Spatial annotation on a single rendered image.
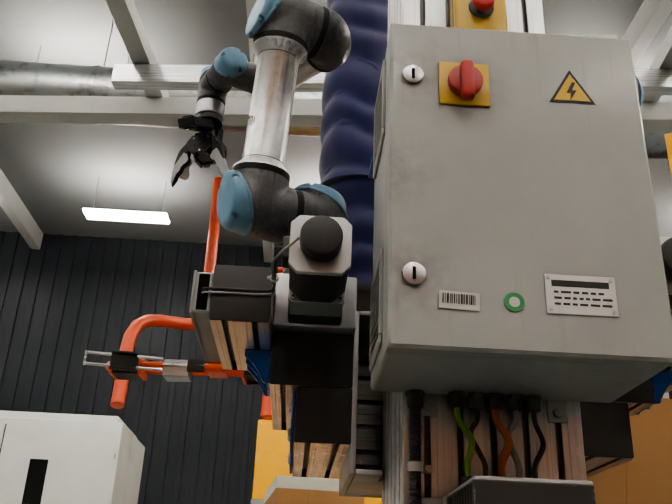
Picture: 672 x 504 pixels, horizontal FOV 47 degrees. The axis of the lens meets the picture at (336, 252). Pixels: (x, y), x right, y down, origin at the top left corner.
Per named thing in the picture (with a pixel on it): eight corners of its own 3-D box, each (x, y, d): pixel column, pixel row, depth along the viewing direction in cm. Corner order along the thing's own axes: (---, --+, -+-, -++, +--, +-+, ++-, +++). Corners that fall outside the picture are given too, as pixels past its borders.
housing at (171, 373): (192, 382, 209) (194, 366, 211) (188, 376, 203) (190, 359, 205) (166, 382, 209) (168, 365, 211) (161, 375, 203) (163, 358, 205)
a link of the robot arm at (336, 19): (378, 18, 169) (288, 75, 212) (333, -1, 164) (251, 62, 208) (368, 68, 167) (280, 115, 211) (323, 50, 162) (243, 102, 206)
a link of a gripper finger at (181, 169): (181, 195, 201) (203, 167, 203) (169, 184, 196) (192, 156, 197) (173, 190, 203) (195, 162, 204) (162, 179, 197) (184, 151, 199)
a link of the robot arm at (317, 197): (357, 249, 154) (359, 190, 160) (296, 233, 148) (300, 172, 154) (328, 269, 164) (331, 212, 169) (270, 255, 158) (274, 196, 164)
